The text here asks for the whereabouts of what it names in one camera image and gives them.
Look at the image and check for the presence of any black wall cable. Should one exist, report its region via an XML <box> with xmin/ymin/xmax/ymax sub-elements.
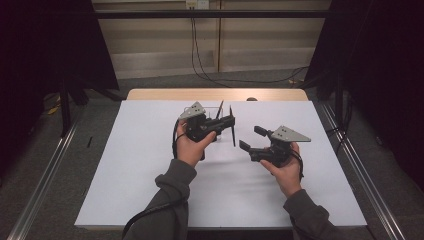
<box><xmin>190</xmin><ymin>17</ymin><xmax>311</xmax><ymax>85</ymax></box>

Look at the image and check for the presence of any person's right hand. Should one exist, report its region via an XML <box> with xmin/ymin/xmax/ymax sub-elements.
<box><xmin>259</xmin><ymin>142</ymin><xmax>303</xmax><ymax>198</ymax></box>

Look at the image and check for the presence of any white wall socket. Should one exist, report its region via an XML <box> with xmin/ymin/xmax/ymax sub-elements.
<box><xmin>185</xmin><ymin>0</ymin><xmax>210</xmax><ymax>10</ymax></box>

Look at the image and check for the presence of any black metal crossbar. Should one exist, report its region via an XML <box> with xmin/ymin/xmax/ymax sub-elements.
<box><xmin>94</xmin><ymin>9</ymin><xmax>329</xmax><ymax>19</ymax></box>

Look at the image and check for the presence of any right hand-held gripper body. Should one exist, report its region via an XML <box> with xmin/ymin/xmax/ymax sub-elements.
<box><xmin>249</xmin><ymin>125</ymin><xmax>312</xmax><ymax>168</ymax></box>

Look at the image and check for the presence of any left hand-held gripper cable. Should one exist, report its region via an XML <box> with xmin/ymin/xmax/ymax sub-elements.
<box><xmin>121</xmin><ymin>119</ymin><xmax>188</xmax><ymax>239</ymax></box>

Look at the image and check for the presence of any dark curtain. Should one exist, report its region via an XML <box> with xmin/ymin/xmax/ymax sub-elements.
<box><xmin>0</xmin><ymin>0</ymin><xmax>120</xmax><ymax>174</ymax></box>
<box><xmin>304</xmin><ymin>0</ymin><xmax>424</xmax><ymax>191</ymax></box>

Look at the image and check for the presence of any aluminium floor rail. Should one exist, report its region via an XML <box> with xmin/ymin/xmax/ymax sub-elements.
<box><xmin>321</xmin><ymin>103</ymin><xmax>406</xmax><ymax>240</ymax></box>
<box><xmin>6</xmin><ymin>109</ymin><xmax>86</xmax><ymax>240</ymax></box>

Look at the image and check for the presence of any hand-held gripper cable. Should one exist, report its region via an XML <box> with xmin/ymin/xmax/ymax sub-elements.
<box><xmin>289</xmin><ymin>149</ymin><xmax>305</xmax><ymax>181</ymax></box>
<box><xmin>121</xmin><ymin>119</ymin><xmax>188</xmax><ymax>239</ymax></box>

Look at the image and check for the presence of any right hand-held gripper cable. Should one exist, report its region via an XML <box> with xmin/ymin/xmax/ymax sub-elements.
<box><xmin>289</xmin><ymin>149</ymin><xmax>305</xmax><ymax>181</ymax></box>

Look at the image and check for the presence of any person's left hand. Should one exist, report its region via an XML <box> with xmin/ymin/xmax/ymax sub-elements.
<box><xmin>175</xmin><ymin>119</ymin><xmax>217</xmax><ymax>168</ymax></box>

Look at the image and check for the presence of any white table mat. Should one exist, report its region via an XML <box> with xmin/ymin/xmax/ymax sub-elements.
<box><xmin>74</xmin><ymin>100</ymin><xmax>368</xmax><ymax>230</ymax></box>

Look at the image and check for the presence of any wooden table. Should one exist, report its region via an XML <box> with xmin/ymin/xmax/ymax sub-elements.
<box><xmin>125</xmin><ymin>88</ymin><xmax>309</xmax><ymax>102</ymax></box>

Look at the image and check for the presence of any clear plastic pen holder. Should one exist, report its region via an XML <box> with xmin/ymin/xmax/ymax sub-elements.
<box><xmin>203</xmin><ymin>106</ymin><xmax>224</xmax><ymax>143</ymax></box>

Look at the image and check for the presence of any black pencil with orange end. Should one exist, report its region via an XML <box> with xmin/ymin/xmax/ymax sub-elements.
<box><xmin>214</xmin><ymin>99</ymin><xmax>225</xmax><ymax>120</ymax></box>
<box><xmin>228</xmin><ymin>105</ymin><xmax>237</xmax><ymax>148</ymax></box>

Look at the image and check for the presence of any black metal stand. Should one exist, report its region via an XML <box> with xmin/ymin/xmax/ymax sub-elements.
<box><xmin>334</xmin><ymin>71</ymin><xmax>344</xmax><ymax>126</ymax></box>
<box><xmin>58</xmin><ymin>76</ymin><xmax>73</xmax><ymax>138</ymax></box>

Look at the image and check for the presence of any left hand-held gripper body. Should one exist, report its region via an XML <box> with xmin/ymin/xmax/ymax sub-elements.
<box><xmin>177</xmin><ymin>100</ymin><xmax>222</xmax><ymax>143</ymax></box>

